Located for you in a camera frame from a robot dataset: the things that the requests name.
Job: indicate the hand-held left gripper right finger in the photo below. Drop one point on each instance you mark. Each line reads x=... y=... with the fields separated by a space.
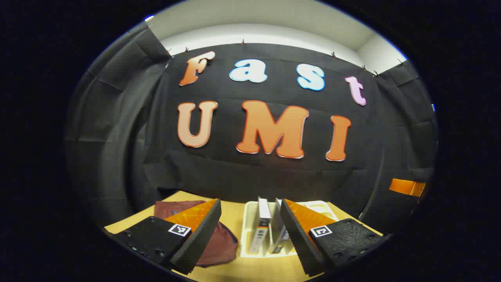
x=301 y=243

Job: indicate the maroon schoolbag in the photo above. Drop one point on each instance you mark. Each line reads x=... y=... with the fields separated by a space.
x=219 y=246

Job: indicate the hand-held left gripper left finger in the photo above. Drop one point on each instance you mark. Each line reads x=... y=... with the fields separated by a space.
x=195 y=243

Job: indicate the white book with blue photo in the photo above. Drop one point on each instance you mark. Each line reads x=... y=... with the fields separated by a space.
x=278 y=235

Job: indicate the white book with portrait cover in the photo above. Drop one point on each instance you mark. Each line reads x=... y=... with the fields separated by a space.
x=261 y=223

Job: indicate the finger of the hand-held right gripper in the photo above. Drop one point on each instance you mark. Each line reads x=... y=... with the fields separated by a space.
x=407 y=187

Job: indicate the white bookshelf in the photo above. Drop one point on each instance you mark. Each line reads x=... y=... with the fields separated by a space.
x=247 y=223

